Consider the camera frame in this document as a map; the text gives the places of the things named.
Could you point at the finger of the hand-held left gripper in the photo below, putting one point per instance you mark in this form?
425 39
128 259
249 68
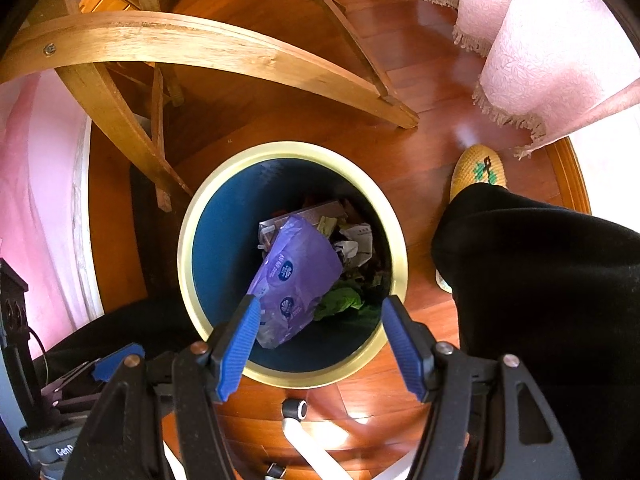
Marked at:
117 362

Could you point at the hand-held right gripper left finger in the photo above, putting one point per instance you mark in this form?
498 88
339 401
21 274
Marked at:
235 352

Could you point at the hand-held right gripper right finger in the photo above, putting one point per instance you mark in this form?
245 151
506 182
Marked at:
407 352

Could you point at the green ribbon bow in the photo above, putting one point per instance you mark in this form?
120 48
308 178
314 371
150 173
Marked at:
342 302

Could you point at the purple plastic pack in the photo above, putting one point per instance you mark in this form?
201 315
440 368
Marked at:
295 270

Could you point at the dark blue trash bin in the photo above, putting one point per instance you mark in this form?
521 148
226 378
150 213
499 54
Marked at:
220 240

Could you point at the white paper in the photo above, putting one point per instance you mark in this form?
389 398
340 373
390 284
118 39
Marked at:
356 245

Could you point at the black chair caster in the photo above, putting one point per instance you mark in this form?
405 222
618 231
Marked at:
294 408
275 470

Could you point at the white chair base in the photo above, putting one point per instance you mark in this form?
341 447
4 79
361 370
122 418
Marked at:
312 447

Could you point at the pink bed sheet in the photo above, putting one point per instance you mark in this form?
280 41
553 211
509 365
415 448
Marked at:
35 200

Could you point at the person's right leg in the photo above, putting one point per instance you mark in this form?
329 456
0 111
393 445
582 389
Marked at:
540 285

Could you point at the yellow knitted slipper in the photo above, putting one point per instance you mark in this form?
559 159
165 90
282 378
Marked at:
475 170

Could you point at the pink fringed table cover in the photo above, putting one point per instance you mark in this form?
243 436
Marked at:
540 60

